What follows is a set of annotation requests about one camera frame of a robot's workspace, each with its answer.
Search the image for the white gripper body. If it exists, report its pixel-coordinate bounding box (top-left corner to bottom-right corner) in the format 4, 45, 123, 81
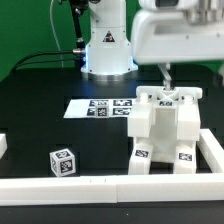
131, 0, 224, 64

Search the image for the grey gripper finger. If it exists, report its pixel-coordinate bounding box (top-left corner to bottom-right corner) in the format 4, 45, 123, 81
218, 63, 224, 80
158, 64, 172, 90

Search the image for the white chair seat block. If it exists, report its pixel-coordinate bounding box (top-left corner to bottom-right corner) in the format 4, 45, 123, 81
149, 100, 176, 163

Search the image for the white tagged block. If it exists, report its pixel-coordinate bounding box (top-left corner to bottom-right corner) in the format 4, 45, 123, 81
128, 137, 153, 175

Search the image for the small tagged cube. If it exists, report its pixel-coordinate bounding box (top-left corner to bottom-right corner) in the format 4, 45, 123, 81
96, 106, 109, 118

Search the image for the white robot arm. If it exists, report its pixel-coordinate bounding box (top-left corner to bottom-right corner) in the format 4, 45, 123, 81
82, 0, 224, 88

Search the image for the white tagged sheet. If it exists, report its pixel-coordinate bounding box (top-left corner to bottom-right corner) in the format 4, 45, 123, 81
64, 98, 135, 118

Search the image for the white tagged cube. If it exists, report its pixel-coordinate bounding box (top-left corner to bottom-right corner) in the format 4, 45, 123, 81
50, 148, 76, 177

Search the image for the white block left edge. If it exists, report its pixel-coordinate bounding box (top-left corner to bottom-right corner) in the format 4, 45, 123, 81
0, 133, 7, 159

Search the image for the white right rail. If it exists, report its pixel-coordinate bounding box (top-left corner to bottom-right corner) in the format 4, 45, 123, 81
197, 129, 224, 173

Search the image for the white rail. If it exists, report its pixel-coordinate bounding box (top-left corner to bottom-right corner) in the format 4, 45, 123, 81
0, 173, 224, 206
197, 129, 224, 173

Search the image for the black cable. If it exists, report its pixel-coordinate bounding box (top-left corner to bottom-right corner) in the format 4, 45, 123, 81
9, 48, 84, 75

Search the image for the white front rail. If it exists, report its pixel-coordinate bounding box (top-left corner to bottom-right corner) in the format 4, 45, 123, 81
0, 173, 224, 206

